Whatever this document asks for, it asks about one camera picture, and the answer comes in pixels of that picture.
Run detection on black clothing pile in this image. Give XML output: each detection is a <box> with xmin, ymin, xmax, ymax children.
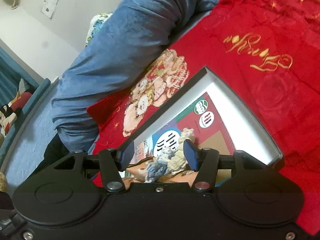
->
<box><xmin>43</xmin><ymin>134</ymin><xmax>69</xmax><ymax>166</ymax></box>

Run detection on floral pillow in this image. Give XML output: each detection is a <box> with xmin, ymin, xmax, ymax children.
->
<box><xmin>85</xmin><ymin>12</ymin><xmax>113</xmax><ymax>46</ymax></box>

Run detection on black shallow cardboard box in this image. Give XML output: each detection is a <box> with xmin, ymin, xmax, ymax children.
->
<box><xmin>117</xmin><ymin>65</ymin><xmax>284</xmax><ymax>181</ymax></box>

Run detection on brown triangular paper packet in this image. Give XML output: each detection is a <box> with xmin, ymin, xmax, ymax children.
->
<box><xmin>122</xmin><ymin>157</ymin><xmax>201</xmax><ymax>188</ymax></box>

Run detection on red embroidered blanket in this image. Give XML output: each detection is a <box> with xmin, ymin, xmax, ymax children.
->
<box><xmin>87</xmin><ymin>0</ymin><xmax>319</xmax><ymax>234</ymax></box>

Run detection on blue bed sheet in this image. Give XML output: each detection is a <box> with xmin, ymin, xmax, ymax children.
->
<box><xmin>2</xmin><ymin>79</ymin><xmax>60</xmax><ymax>196</ymax></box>

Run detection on colourful booklet in box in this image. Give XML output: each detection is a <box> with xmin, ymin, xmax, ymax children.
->
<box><xmin>130</xmin><ymin>92</ymin><xmax>237</xmax><ymax>181</ymax></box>

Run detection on stuffed toy on shelf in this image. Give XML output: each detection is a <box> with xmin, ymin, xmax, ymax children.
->
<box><xmin>1</xmin><ymin>79</ymin><xmax>34</xmax><ymax>137</ymax></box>

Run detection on cream blue knitted scrunchie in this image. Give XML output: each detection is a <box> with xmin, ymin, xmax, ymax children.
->
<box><xmin>145</xmin><ymin>128</ymin><xmax>195</xmax><ymax>183</ymax></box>

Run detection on blue rolled duvet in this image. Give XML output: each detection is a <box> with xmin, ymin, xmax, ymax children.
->
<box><xmin>52</xmin><ymin>0</ymin><xmax>219</xmax><ymax>152</ymax></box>

